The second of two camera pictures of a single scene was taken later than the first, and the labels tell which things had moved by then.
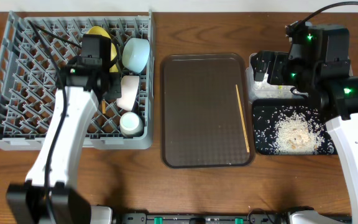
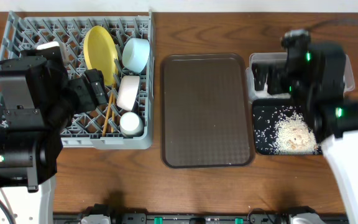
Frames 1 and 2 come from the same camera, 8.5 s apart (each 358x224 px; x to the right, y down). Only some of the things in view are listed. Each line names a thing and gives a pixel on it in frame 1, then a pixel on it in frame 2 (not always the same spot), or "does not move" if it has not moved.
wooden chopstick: [104, 107] to [108, 114]
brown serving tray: [201, 126] does not move
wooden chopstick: [242, 116] to [114, 110]
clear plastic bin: [261, 89] does not move
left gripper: [113, 88] to [84, 92]
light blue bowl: [135, 55] does not move
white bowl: [129, 86] does not move
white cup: [131, 125] does not move
